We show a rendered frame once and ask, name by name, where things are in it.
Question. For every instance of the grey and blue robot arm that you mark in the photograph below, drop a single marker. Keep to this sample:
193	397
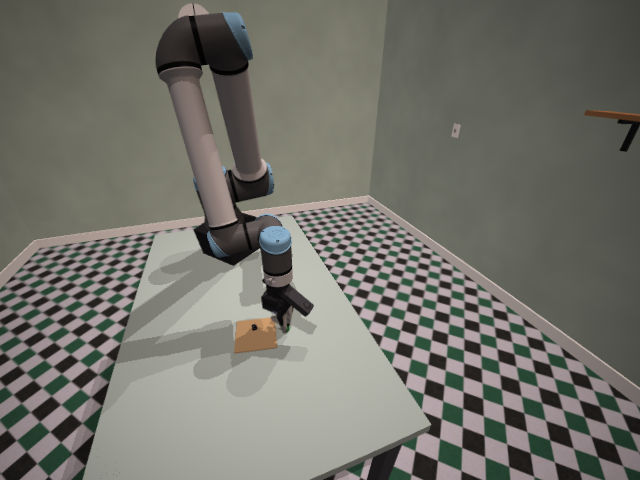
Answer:
221	41

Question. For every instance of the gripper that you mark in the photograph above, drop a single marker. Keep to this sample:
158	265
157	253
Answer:
273	301

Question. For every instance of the orange flat mat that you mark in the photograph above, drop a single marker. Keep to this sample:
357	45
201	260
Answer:
263	338

